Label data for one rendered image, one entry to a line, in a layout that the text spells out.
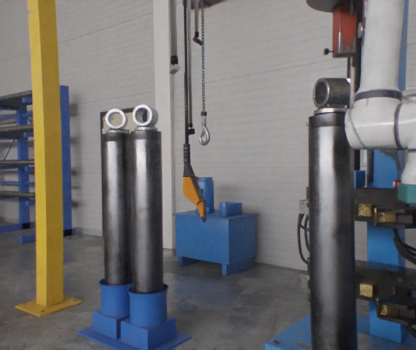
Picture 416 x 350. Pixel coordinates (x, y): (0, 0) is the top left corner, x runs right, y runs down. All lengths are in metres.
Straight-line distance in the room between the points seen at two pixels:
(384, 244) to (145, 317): 1.63
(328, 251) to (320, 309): 0.29
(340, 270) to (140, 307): 1.42
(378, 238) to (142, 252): 1.55
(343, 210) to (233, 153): 3.38
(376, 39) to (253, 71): 3.69
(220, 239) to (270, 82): 1.97
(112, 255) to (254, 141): 2.66
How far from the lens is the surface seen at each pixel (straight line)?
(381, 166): 2.87
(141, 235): 2.84
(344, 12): 2.77
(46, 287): 3.96
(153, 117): 2.86
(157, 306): 2.95
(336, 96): 2.11
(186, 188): 2.42
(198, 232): 4.80
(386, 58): 1.62
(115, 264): 3.13
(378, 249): 2.93
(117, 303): 3.18
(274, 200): 5.02
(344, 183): 2.07
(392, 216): 2.35
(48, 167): 3.83
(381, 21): 1.67
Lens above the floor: 1.24
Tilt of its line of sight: 2 degrees down
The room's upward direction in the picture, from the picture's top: 1 degrees counter-clockwise
